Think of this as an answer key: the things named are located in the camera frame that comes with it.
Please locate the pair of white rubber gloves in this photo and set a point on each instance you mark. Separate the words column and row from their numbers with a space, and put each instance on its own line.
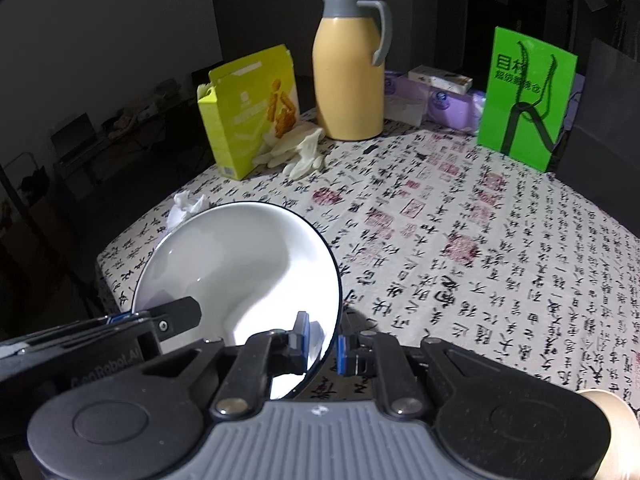
column 295, row 152

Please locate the crumpled white tissue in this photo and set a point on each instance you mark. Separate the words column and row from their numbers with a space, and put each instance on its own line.
column 185, row 207

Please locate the dark cluttered desk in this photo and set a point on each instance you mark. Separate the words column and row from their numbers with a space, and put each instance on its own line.
column 100, row 130

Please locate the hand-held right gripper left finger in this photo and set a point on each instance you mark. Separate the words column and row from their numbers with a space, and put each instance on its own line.
column 301, row 342

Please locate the black paper bag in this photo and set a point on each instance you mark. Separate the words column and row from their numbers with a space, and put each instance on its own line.
column 605, row 125

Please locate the white bowl with dark rim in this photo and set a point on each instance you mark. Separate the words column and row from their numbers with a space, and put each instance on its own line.
column 235, row 265

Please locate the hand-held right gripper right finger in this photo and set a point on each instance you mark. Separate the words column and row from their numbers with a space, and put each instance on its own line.
column 341, row 355

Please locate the cream plate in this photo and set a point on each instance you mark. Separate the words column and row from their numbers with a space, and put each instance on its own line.
column 615, row 425

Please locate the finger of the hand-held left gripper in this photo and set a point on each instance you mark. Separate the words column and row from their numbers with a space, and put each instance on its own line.
column 120, row 315
column 175, row 315

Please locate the calligraphy printed tablecloth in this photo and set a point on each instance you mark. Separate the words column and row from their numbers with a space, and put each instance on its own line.
column 450, row 260

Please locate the yellow thermos jug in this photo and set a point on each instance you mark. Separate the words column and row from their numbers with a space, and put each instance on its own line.
column 347, row 75

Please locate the yellow-green cardboard box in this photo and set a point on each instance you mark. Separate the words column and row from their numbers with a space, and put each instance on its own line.
column 240, row 110

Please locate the small white box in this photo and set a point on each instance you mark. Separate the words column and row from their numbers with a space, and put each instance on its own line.
column 440, row 80

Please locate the green paper bag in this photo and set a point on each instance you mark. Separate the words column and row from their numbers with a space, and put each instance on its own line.
column 525, row 95

